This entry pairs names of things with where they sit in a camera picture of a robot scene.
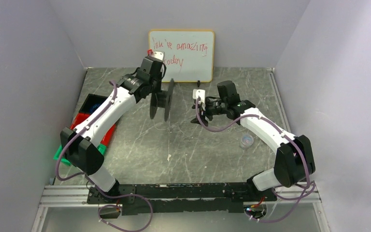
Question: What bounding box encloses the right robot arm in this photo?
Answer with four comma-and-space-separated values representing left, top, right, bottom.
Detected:
192, 81, 315, 191

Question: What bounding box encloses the black cable spool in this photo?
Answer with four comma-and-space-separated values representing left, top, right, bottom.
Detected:
149, 79, 175, 121

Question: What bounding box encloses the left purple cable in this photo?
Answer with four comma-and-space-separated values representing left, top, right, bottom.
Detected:
55, 80, 154, 232

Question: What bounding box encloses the aluminium frame rail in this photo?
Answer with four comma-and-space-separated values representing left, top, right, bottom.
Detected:
30, 73, 330, 232

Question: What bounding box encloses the green bin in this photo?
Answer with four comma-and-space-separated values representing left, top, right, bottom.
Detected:
53, 143, 107, 167

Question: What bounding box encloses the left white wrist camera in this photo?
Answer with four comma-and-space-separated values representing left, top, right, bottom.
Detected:
147, 49, 165, 62

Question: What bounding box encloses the red bin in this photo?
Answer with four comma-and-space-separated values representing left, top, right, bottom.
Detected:
70, 113, 117, 147

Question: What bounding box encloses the thin white cable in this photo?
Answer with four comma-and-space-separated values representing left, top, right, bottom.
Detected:
169, 118, 247, 138

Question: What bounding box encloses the purple cable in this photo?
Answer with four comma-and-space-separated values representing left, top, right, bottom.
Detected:
55, 80, 154, 232
195, 96, 316, 224

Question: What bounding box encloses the black bin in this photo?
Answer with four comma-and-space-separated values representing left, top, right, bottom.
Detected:
79, 94, 107, 115

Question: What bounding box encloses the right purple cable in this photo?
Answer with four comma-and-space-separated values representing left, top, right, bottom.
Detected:
195, 96, 316, 224

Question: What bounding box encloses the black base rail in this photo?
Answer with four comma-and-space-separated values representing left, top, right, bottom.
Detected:
87, 182, 277, 216

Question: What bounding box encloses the clear round container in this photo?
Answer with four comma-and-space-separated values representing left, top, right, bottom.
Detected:
240, 134, 254, 149

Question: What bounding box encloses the yellow-framed whiteboard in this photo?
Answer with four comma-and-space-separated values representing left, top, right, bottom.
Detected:
148, 29, 215, 83

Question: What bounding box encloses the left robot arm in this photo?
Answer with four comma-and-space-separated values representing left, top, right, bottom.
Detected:
59, 51, 174, 197

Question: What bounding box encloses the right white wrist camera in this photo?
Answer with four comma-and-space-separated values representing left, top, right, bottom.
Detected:
193, 89, 206, 111

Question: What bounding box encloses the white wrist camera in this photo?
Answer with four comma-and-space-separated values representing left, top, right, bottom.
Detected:
193, 89, 206, 111
147, 49, 165, 62

